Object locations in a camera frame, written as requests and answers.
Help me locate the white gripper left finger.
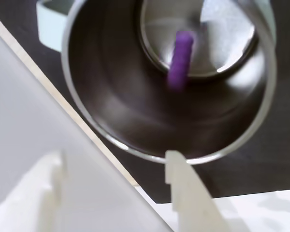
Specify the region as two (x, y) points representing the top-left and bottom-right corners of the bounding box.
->
(0, 149), (68, 232)

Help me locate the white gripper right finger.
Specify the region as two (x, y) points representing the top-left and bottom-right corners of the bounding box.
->
(164, 149), (234, 232)

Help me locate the purple pen grip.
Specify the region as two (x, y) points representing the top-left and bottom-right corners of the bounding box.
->
(167, 29), (194, 92)

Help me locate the pale green steel mug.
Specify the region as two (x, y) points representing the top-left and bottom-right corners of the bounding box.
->
(36, 0), (278, 166)

